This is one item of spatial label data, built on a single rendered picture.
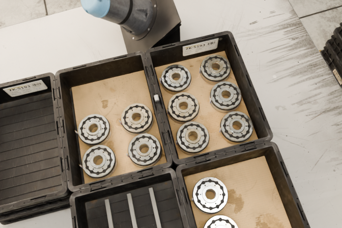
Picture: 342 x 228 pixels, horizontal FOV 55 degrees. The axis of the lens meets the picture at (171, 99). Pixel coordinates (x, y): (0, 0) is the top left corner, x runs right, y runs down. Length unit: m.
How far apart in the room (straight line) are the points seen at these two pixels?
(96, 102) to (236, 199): 0.55
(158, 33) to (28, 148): 0.59
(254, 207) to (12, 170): 0.75
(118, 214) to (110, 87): 0.42
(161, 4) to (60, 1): 1.47
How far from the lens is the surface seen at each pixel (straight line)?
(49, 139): 1.16
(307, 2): 2.58
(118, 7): 1.18
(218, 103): 1.08
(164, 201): 1.03
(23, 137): 1.19
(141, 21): 1.24
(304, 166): 1.25
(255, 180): 1.06
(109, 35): 1.45
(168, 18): 1.19
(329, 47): 2.06
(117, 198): 1.05
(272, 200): 1.06
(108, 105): 1.14
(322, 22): 2.50
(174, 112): 1.07
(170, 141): 0.96
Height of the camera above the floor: 1.85
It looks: 65 degrees down
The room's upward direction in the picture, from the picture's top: 6 degrees counter-clockwise
